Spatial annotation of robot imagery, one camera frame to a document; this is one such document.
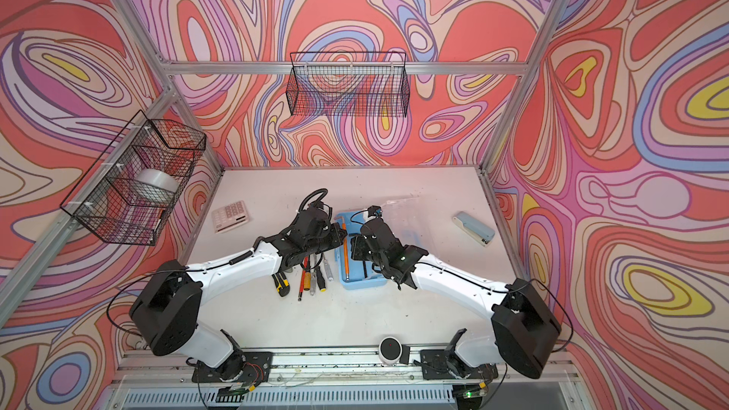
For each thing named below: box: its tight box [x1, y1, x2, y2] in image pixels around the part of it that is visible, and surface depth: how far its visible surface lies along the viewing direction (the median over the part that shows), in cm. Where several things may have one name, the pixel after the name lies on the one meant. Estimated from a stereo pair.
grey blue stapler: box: [451, 210, 496, 248], surface depth 100 cm
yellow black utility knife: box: [271, 271, 291, 298], surface depth 88 cm
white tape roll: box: [131, 168, 181, 207], surface depth 74 cm
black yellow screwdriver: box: [315, 265, 328, 293], surface depth 89 cm
